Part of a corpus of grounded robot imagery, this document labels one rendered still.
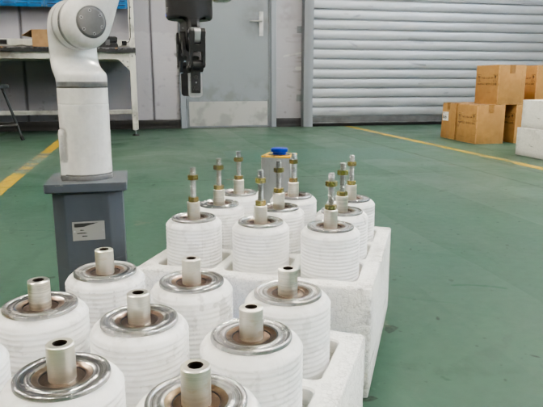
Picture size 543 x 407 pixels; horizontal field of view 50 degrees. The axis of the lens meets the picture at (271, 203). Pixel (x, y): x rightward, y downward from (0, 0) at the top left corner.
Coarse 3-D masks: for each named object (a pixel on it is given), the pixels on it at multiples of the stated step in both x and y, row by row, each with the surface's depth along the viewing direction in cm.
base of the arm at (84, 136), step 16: (64, 96) 106; (80, 96) 105; (96, 96) 107; (64, 112) 106; (80, 112) 106; (96, 112) 107; (64, 128) 107; (80, 128) 106; (96, 128) 108; (64, 144) 108; (80, 144) 107; (96, 144) 108; (64, 160) 108; (80, 160) 108; (96, 160) 109; (64, 176) 109; (80, 176) 108; (96, 176) 109; (112, 176) 114
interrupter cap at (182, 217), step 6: (174, 216) 100; (180, 216) 101; (186, 216) 101; (204, 216) 101; (210, 216) 101; (180, 222) 97; (186, 222) 97; (192, 222) 97; (198, 222) 97; (204, 222) 97
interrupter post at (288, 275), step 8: (280, 272) 64; (288, 272) 63; (296, 272) 64; (280, 280) 64; (288, 280) 64; (296, 280) 64; (280, 288) 64; (288, 288) 64; (296, 288) 64; (288, 296) 64
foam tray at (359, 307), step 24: (384, 240) 113; (144, 264) 98; (360, 264) 99; (384, 264) 109; (240, 288) 92; (336, 288) 88; (360, 288) 87; (384, 288) 113; (336, 312) 89; (360, 312) 88; (384, 312) 117
